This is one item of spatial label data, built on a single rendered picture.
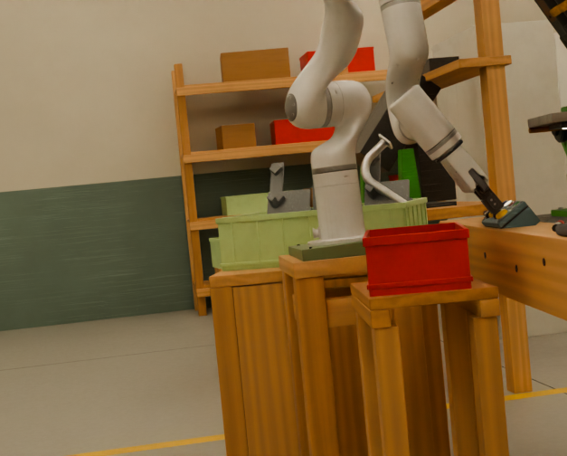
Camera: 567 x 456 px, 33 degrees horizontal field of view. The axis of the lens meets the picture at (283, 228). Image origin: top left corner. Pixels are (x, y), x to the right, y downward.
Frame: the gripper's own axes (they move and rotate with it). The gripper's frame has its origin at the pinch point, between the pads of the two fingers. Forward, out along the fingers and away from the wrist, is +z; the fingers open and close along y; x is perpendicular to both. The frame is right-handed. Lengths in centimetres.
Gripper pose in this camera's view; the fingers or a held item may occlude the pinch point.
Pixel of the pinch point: (492, 203)
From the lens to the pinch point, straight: 221.0
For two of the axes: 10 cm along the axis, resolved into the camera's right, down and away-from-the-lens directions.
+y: 0.4, 0.4, -10.0
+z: 6.5, 7.6, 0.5
